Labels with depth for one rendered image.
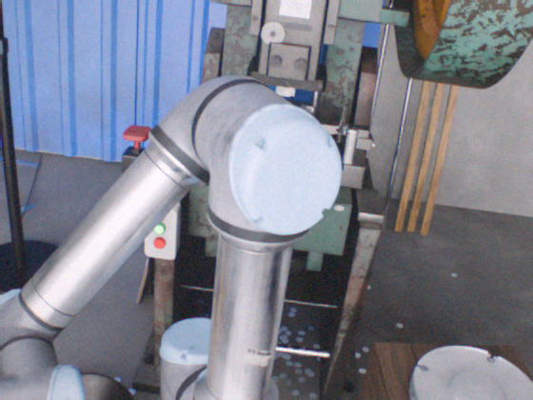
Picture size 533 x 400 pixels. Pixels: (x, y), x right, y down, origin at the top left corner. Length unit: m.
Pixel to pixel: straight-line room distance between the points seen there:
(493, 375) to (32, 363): 1.03
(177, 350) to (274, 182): 0.40
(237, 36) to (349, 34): 0.32
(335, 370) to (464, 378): 0.40
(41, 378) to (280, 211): 0.33
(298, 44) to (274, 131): 0.89
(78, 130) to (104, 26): 0.56
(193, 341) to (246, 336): 0.22
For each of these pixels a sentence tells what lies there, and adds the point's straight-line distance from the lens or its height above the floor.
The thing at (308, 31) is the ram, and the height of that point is 1.01.
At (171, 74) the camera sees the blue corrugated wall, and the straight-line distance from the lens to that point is 2.78.
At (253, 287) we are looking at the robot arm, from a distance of 0.65.
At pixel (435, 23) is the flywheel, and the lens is 1.59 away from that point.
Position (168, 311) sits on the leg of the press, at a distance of 1.56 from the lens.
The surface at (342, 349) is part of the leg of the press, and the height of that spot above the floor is 0.25.
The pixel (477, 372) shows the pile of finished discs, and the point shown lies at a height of 0.39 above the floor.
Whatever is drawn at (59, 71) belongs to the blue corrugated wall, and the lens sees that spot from 2.95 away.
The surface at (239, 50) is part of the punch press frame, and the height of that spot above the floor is 0.88.
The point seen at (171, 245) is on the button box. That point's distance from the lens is 1.38.
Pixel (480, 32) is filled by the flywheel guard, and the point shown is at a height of 1.11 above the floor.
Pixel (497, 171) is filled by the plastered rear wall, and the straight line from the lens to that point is 3.03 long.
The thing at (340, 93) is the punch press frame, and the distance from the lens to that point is 1.73.
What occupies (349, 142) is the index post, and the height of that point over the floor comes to 0.76.
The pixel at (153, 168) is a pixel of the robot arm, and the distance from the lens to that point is 0.70.
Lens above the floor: 1.28
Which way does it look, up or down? 27 degrees down
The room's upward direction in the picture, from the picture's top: 7 degrees clockwise
